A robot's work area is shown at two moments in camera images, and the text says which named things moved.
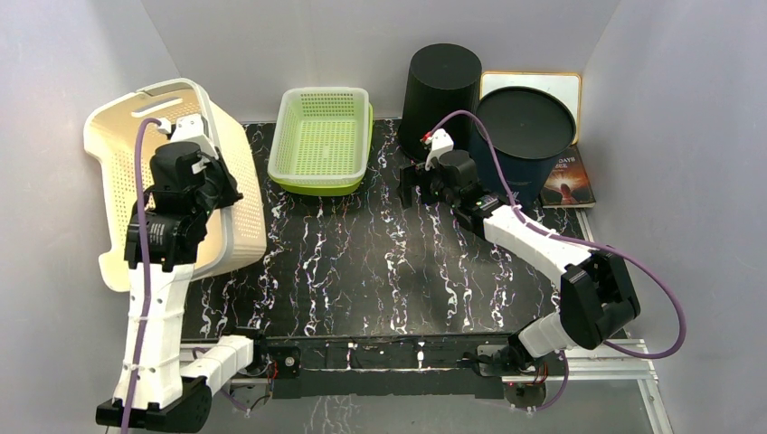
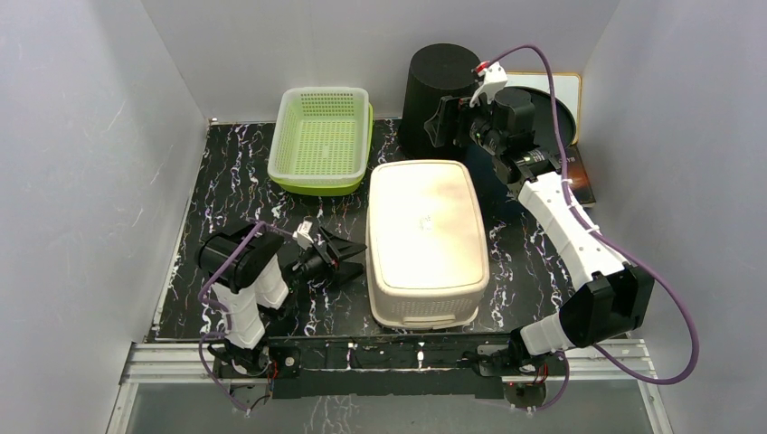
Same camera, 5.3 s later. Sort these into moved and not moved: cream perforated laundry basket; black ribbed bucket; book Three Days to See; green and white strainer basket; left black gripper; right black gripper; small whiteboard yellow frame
Moved: left black gripper; right black gripper; cream perforated laundry basket
Not moved: green and white strainer basket; book Three Days to See; small whiteboard yellow frame; black ribbed bucket
